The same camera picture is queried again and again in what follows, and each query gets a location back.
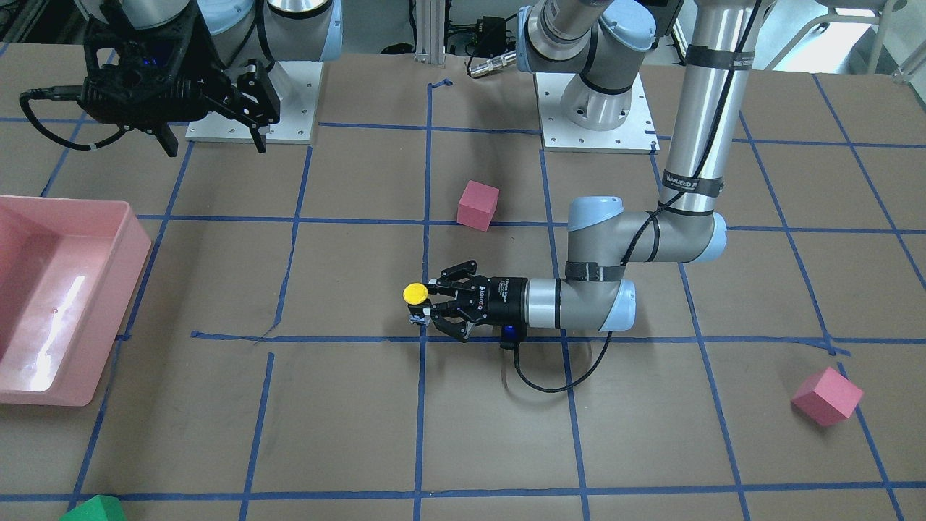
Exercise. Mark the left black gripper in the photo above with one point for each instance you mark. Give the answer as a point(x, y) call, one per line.
point(504, 297)

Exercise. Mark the pink cube near edge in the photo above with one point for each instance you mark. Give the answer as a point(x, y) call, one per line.
point(827, 397)

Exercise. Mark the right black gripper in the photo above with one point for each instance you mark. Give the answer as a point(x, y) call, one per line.
point(248, 92)

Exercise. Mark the yellow push button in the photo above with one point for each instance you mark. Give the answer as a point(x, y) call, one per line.
point(416, 295)

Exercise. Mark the pink plastic bin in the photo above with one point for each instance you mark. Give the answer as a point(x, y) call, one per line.
point(69, 268)

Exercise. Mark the aluminium frame post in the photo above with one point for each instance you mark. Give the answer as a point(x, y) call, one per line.
point(430, 29)

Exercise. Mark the metal cylinder connector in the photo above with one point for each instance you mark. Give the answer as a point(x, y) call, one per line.
point(492, 65)

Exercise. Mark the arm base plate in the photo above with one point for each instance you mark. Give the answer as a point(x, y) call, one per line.
point(298, 84)
point(557, 134)

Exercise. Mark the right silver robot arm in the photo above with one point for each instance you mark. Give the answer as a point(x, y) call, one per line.
point(233, 71)

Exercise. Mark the black power adapter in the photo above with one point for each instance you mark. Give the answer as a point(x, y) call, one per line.
point(490, 37)

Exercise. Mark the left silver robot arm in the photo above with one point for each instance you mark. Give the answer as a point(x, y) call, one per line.
point(602, 44)

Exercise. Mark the pink cube centre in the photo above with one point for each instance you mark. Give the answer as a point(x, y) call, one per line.
point(477, 205)

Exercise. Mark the green cube at corner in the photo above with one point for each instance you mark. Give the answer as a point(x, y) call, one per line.
point(98, 508)

